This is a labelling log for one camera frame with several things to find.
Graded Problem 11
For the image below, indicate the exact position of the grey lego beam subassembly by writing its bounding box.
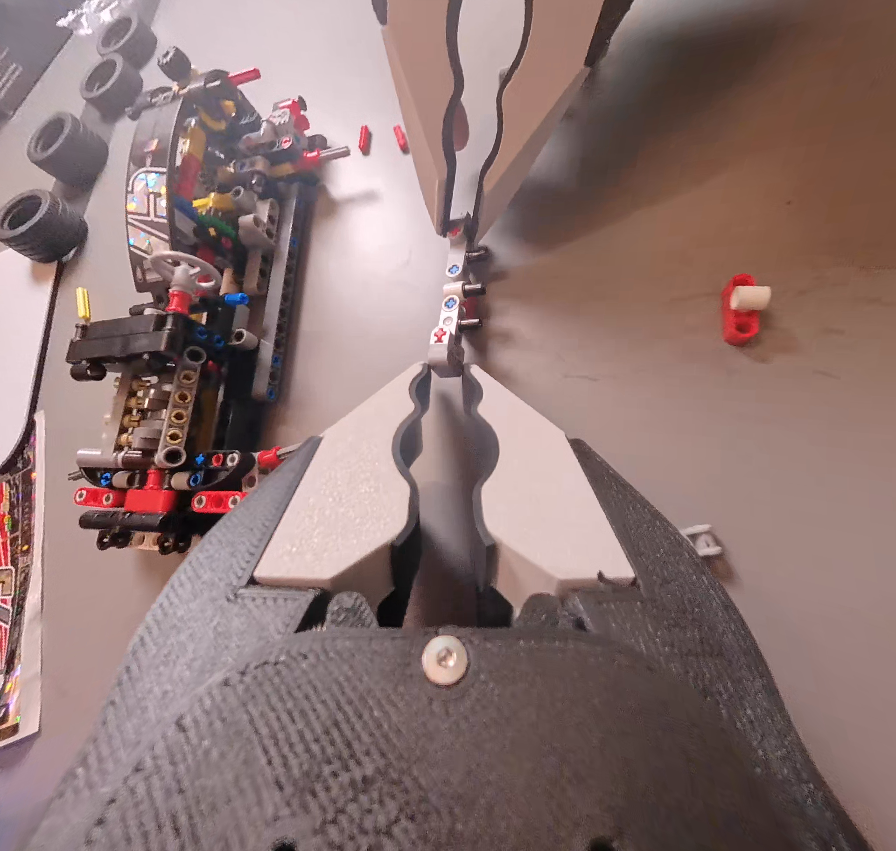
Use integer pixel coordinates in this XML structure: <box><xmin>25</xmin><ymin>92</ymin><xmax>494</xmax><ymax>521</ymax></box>
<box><xmin>426</xmin><ymin>216</ymin><xmax>491</xmax><ymax>376</ymax></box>

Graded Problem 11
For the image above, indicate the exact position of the dark printed cardboard box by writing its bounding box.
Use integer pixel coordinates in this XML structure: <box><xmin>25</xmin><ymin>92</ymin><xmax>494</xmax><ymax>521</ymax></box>
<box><xmin>0</xmin><ymin>0</ymin><xmax>78</xmax><ymax>124</ymax></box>

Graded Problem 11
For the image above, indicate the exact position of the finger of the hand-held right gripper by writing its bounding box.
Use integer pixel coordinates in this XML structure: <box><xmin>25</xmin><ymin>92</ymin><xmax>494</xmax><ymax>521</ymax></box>
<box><xmin>381</xmin><ymin>0</ymin><xmax>469</xmax><ymax>237</ymax></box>
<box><xmin>470</xmin><ymin>0</ymin><xmax>621</xmax><ymax>235</ymax></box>

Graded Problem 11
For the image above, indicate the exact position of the thin grey lego liftarm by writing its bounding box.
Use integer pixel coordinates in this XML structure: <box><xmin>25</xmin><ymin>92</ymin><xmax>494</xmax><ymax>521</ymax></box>
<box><xmin>682</xmin><ymin>523</ymin><xmax>725</xmax><ymax>559</ymax></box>

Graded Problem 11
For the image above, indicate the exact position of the lego car chassis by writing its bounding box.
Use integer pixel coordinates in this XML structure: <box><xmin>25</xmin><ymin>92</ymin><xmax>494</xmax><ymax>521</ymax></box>
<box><xmin>66</xmin><ymin>46</ymin><xmax>351</xmax><ymax>557</ymax></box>

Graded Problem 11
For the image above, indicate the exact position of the black rubber lego tire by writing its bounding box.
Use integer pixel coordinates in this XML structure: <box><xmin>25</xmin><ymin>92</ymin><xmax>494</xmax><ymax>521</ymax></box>
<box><xmin>27</xmin><ymin>112</ymin><xmax>109</xmax><ymax>190</ymax></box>
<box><xmin>0</xmin><ymin>189</ymin><xmax>88</xmax><ymax>264</ymax></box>
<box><xmin>79</xmin><ymin>53</ymin><xmax>144</xmax><ymax>119</ymax></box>
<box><xmin>97</xmin><ymin>14</ymin><xmax>158</xmax><ymax>68</ymax></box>

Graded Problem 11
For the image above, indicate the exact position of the Lego instruction booklet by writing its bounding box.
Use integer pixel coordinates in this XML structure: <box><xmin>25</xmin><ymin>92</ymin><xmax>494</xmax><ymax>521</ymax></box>
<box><xmin>0</xmin><ymin>410</ymin><xmax>47</xmax><ymax>748</ymax></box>

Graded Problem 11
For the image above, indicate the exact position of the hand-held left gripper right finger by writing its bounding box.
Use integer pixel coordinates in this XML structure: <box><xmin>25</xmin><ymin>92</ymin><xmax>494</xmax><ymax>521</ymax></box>
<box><xmin>462</xmin><ymin>363</ymin><xmax>637</xmax><ymax>610</ymax></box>

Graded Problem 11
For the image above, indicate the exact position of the red lego liftarm white bush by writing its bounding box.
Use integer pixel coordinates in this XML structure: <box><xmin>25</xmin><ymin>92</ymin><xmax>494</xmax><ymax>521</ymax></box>
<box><xmin>721</xmin><ymin>273</ymin><xmax>772</xmax><ymax>344</ymax></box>

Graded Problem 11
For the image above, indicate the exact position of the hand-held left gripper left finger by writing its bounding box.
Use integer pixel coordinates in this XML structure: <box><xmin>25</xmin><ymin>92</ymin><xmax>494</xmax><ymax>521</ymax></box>
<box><xmin>253</xmin><ymin>361</ymin><xmax>429</xmax><ymax>628</ymax></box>

